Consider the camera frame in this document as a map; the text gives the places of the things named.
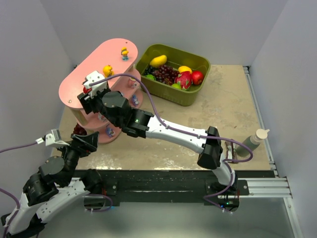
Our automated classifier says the pink three-tier wooden shelf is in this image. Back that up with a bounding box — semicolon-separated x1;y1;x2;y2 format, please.
59;38;141;143

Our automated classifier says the yellow toy lemon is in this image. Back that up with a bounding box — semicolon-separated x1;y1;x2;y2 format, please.
178;65;192;74

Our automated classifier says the green toy pear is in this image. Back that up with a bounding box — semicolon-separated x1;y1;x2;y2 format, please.
172;83;181;90

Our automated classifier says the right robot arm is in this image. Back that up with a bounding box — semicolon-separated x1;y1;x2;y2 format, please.
77;90;237;189

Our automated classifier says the pink toy with green center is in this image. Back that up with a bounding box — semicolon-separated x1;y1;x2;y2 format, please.
128;77;138;88

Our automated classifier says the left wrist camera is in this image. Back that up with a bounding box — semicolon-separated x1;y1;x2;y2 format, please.
36;129;70;148

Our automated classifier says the yellow minion toy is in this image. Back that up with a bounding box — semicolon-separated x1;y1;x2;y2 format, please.
121;47;129;61

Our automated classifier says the brown snack wrapper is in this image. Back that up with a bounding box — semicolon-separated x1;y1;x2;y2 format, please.
225;141;239;164

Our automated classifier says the red strawberry toy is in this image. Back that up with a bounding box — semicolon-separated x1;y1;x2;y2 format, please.
83;87;91;94

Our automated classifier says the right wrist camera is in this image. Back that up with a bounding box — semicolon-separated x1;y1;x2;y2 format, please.
83;70;108;98

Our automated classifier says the black grape bunch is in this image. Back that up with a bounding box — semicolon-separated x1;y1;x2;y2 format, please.
143;65;156;76

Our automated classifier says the black table frame rail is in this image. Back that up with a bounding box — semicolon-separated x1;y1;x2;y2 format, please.
99;170;292;211

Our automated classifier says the olive green plastic bin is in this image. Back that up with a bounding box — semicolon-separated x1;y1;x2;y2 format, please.
135;44;211;106

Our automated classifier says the green sauce squeeze bottle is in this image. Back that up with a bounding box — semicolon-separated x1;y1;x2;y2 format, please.
236;129;270;157

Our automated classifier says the yellow toy mango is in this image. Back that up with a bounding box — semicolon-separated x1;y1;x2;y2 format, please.
149;55;167;68

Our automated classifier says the purple bunny toy blue bow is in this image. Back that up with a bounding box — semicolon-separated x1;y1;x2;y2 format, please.
131;94;139;107

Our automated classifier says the dark red grape bunch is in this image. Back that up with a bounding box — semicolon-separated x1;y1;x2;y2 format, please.
152;65;179;86

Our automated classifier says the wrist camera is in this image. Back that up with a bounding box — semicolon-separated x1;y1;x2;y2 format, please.
36;129;70;148
83;70;108;98

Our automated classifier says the purple bunny toy with strawberry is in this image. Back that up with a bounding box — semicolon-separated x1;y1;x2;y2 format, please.
106;125;115;138

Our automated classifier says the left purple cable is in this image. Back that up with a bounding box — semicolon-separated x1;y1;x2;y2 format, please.
0;142;38;234

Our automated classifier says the pink round toy white face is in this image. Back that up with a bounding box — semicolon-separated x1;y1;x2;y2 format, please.
98;114;107;122

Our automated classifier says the yellow duck toy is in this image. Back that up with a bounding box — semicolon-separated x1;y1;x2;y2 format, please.
103;65;114;78

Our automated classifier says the green toy lime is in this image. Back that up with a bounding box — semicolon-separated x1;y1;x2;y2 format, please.
146;74;156;81

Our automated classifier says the red toy apple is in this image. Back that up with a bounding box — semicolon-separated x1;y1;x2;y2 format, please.
191;70;204;85

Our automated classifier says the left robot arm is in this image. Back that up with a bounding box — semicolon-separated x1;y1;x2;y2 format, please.
1;129;103;238

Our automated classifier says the pink toy dragon fruit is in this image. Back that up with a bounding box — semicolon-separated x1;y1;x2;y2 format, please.
174;71;192;91

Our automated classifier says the red grape bunch on table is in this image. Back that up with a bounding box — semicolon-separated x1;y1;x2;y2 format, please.
73;124;87;135

